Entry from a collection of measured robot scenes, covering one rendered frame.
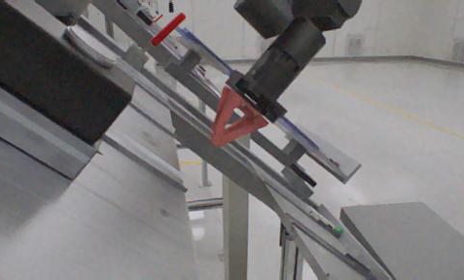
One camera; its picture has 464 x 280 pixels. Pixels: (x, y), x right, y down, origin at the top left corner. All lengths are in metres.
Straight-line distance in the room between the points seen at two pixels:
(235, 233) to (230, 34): 7.34
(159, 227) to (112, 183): 0.03
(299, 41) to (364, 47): 9.17
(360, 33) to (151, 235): 9.39
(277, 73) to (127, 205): 0.31
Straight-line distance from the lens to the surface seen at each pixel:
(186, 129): 0.54
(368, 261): 0.58
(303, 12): 0.19
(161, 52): 1.29
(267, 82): 0.44
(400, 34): 10.21
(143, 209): 0.17
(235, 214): 0.93
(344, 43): 9.28
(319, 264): 0.37
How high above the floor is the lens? 1.08
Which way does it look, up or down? 21 degrees down
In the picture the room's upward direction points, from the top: straight up
